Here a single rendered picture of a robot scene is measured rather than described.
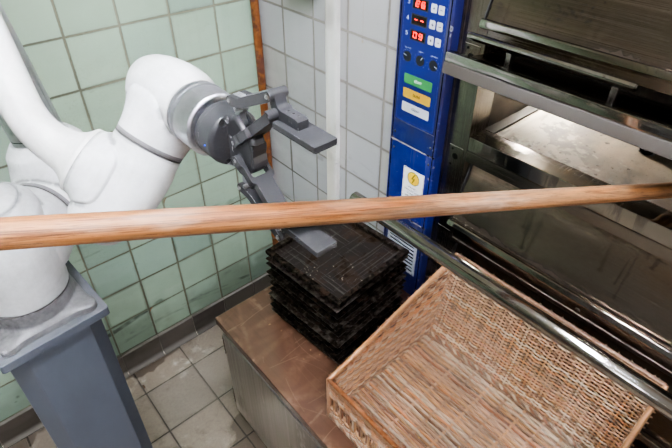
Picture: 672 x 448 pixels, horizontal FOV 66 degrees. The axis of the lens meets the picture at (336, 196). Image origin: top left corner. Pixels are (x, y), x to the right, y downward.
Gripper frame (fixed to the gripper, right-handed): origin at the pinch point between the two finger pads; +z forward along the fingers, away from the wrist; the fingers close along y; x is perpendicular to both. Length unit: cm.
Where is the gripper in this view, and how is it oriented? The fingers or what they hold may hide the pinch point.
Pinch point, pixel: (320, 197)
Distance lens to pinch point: 55.2
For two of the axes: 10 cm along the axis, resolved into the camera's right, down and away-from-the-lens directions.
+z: 6.6, 4.5, -6.0
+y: -0.1, 8.1, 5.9
